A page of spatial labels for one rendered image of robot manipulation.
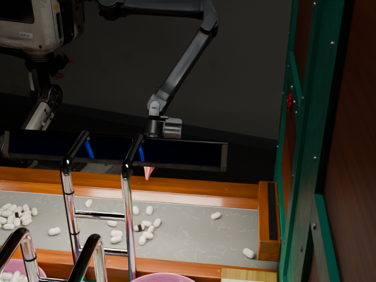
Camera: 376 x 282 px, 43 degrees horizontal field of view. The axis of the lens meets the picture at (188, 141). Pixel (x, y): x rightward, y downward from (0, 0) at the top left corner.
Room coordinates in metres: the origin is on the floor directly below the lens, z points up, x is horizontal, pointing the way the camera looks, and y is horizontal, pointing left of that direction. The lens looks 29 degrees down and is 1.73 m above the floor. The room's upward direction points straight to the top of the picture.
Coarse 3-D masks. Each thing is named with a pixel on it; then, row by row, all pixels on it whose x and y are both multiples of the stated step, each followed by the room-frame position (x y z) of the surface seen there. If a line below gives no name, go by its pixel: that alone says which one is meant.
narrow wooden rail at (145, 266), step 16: (16, 256) 1.05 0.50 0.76; (48, 256) 1.05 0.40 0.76; (64, 256) 1.05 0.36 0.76; (112, 256) 1.05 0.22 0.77; (48, 272) 1.03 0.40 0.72; (64, 272) 1.02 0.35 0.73; (112, 272) 1.01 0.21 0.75; (128, 272) 1.00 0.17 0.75; (144, 272) 0.99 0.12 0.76; (160, 272) 0.99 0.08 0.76; (176, 272) 0.99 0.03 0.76; (192, 272) 0.99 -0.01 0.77; (208, 272) 0.99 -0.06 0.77
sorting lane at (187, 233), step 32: (0, 192) 1.41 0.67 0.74; (32, 192) 1.41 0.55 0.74; (32, 224) 1.23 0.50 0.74; (64, 224) 1.23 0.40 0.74; (96, 224) 1.23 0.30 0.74; (160, 224) 1.23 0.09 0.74; (192, 224) 1.23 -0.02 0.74; (224, 224) 1.23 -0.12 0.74; (256, 224) 1.23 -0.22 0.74; (160, 256) 1.08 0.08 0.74; (192, 256) 1.08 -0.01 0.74; (224, 256) 1.08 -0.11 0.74; (256, 256) 1.08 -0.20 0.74
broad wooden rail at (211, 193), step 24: (0, 168) 1.53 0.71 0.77; (24, 168) 1.53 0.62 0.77; (48, 192) 1.40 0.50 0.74; (96, 192) 1.39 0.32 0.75; (120, 192) 1.38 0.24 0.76; (144, 192) 1.38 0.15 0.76; (168, 192) 1.37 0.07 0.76; (192, 192) 1.37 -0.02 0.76; (216, 192) 1.37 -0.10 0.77; (240, 192) 1.37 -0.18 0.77
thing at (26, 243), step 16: (16, 240) 0.71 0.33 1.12; (32, 240) 0.76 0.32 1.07; (96, 240) 0.72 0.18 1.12; (0, 256) 0.67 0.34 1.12; (32, 256) 0.76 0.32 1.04; (80, 256) 0.67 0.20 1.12; (96, 256) 0.73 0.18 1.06; (0, 272) 0.64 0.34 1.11; (32, 272) 0.75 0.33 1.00; (80, 272) 0.63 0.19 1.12; (96, 272) 0.74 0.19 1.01
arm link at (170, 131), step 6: (156, 102) 1.49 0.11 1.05; (150, 108) 1.48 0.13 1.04; (156, 108) 1.48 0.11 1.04; (150, 114) 1.46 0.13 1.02; (156, 114) 1.46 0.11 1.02; (162, 120) 1.49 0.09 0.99; (168, 120) 1.47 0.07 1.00; (174, 120) 1.47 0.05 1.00; (180, 120) 1.47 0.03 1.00; (168, 126) 1.44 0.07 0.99; (174, 126) 1.44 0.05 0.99; (180, 126) 1.45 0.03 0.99; (168, 132) 1.43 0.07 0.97; (174, 132) 1.43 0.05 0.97; (180, 132) 1.43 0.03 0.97; (180, 138) 1.43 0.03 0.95
